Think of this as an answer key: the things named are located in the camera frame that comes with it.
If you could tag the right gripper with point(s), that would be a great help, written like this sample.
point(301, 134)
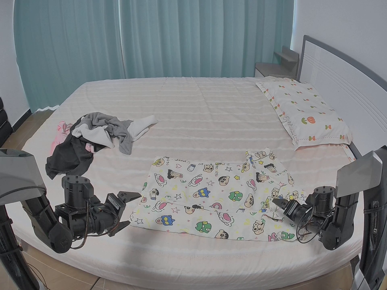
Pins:
point(306, 214)

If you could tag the bed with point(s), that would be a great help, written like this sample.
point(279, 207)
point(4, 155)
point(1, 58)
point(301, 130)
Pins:
point(211, 110)

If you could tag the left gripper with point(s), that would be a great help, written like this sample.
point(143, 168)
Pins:
point(101, 220)

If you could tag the white printed pillow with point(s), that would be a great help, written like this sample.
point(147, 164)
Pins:
point(302, 107)

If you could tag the black chest of drawers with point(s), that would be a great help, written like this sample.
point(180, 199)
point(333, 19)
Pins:
point(5, 119)

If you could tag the blue-green curtain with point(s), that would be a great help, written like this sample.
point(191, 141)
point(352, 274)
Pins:
point(205, 26)
point(69, 41)

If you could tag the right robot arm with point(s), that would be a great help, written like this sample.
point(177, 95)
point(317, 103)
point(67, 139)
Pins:
point(359, 174)

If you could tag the white printed pyjama top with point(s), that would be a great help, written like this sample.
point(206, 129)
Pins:
point(211, 198)

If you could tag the pile of clothes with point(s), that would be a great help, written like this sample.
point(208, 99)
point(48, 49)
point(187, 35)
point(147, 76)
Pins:
point(99, 122)

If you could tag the grey bedside table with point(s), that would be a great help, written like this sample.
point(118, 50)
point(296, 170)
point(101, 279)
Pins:
point(272, 68)

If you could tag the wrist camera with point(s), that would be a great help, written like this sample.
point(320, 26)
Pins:
point(291, 210)
point(112, 202)

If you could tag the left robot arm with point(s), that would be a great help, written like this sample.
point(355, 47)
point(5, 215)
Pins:
point(18, 174)

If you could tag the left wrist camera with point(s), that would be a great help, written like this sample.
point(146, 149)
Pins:
point(112, 202)

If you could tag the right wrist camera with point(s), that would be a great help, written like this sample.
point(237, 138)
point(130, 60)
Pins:
point(291, 210)

